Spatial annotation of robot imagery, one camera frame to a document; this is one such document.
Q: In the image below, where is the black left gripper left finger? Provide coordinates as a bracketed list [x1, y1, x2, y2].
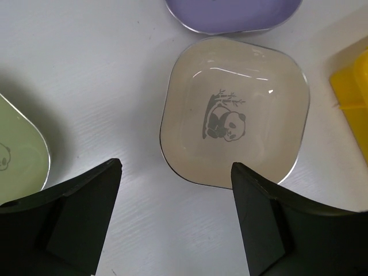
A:
[1, 158, 122, 275]

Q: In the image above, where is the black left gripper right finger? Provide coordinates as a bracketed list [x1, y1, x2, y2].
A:
[231, 163, 367, 275]

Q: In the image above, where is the cream panda plate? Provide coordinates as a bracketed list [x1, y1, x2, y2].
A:
[160, 37, 311, 189]

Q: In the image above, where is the yellow plastic bin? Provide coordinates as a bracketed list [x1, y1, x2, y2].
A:
[327, 37, 367, 160]

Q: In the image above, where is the green panda plate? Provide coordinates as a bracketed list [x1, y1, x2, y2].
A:
[0, 96, 51, 204]

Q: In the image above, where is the purple panda plate back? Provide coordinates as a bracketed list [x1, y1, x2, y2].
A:
[166, 0, 302, 35]

